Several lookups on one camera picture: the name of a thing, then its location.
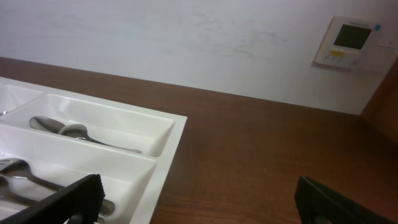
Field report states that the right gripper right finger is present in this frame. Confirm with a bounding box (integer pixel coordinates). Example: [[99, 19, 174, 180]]
[[294, 176, 395, 224]]

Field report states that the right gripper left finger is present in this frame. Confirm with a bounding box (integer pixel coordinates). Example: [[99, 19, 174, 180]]
[[0, 174, 106, 224]]

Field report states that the white plastic cutlery tray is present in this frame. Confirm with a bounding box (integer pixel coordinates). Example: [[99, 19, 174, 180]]
[[1, 78, 187, 223]]

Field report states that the white wall thermostat panel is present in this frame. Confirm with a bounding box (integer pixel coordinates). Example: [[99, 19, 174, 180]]
[[314, 16, 382, 70]]

